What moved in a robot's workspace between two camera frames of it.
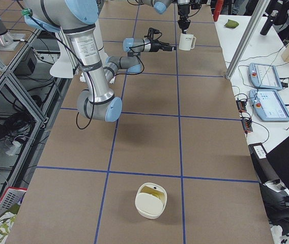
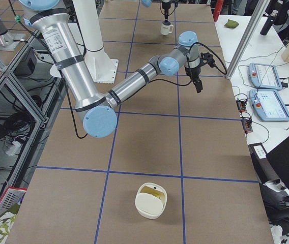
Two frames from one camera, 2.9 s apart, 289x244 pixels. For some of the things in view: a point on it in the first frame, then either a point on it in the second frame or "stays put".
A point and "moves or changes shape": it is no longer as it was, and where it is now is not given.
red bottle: x=218 y=6 stays put
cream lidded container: x=150 y=200 stays put
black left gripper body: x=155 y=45 -> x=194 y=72
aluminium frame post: x=260 y=9 stays put
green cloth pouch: x=231 y=24 stays put
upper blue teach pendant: x=264 y=75 stays put
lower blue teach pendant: x=269 y=105 stays put
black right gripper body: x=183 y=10 -> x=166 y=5
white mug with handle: x=187 y=41 moves or changes shape
